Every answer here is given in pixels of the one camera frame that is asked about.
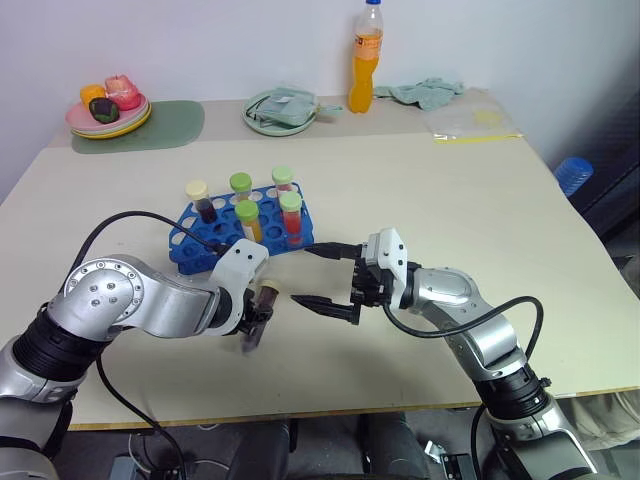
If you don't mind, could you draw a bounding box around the black thin cord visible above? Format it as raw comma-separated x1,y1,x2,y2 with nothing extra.
246,93,275,123

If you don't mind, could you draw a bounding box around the green placemat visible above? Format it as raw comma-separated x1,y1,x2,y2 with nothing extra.
70,99,207,156

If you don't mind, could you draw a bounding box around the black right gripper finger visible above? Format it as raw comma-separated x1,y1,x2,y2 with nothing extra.
290,294,363,327
304,241,365,262

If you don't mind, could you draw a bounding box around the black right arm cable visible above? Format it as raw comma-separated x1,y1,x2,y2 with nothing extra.
381,295,545,480

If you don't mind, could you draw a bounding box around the pink plate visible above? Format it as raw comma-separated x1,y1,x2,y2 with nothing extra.
64,94,150,131

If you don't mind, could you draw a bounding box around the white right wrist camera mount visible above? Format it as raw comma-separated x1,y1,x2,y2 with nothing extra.
360,227,412,311

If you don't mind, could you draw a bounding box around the beige fabric bag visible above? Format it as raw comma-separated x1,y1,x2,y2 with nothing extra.
568,388,640,447

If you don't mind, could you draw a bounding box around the orange drink bottle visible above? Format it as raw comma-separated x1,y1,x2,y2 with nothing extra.
347,0,386,115

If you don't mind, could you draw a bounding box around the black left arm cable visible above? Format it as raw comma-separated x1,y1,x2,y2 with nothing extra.
61,210,232,480

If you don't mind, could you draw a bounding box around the dark purple green toy food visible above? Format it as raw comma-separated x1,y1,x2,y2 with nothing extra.
88,97,122,124

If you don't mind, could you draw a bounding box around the brown-cap dark liquid test tube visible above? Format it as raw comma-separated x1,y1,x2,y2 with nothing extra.
243,279,280,354

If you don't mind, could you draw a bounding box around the blue test tube rack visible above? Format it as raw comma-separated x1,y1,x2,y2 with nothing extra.
167,181,317,276

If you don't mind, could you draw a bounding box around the black floor box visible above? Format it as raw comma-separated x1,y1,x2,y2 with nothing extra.
438,451,482,480

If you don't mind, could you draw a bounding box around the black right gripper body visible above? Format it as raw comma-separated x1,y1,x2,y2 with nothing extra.
349,255,397,309

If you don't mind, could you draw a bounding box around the red toy apple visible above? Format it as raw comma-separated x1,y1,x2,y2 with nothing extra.
103,74,141,112

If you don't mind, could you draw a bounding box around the mint green pouch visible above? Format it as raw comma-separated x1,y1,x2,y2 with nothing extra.
256,86,346,127

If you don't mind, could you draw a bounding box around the dark rounded shape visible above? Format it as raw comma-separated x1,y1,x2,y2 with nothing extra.
357,410,434,480
227,418,292,480

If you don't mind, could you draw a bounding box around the cream-cap dark liquid test tube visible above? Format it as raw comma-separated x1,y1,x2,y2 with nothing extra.
184,180,219,225

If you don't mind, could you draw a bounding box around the grey floor box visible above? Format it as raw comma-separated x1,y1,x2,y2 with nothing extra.
108,453,154,480

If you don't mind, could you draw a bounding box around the mint green cloth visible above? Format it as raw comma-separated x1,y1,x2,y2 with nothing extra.
373,76,468,112

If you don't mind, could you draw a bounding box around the blue ribbed bottle cap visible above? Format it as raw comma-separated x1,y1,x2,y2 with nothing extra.
555,156,595,198

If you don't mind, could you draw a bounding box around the clear plastic zip bag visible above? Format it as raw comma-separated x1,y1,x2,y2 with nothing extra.
424,106,525,146

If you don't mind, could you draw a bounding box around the green-cap orange liquid test tube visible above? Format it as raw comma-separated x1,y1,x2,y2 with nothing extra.
234,200,264,244

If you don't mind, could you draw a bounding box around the light green plate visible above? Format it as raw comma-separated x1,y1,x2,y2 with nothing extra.
68,102,152,136

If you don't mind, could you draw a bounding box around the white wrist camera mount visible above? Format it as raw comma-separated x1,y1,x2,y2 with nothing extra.
208,238,271,337
360,227,412,311

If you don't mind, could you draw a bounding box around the orange toy fruit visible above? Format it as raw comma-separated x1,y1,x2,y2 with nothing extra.
79,84,108,108

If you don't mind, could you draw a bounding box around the black chair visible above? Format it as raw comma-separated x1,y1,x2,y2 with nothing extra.
569,163,640,242

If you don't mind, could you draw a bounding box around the pale-green-cap red test tube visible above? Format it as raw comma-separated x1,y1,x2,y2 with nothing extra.
270,165,297,199
277,191,305,247

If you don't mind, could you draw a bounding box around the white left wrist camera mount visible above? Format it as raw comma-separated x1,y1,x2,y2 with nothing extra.
208,238,271,337

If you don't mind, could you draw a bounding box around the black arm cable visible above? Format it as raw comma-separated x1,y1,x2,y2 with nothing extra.
381,295,545,480
61,210,232,480

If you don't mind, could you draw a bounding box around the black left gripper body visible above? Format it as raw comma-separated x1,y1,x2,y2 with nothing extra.
238,292,263,337

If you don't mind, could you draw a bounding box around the mint green plate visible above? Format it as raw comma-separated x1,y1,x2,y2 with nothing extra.
242,89,321,137

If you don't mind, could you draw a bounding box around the yellow plate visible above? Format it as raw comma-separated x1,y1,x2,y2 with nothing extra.
70,107,153,141

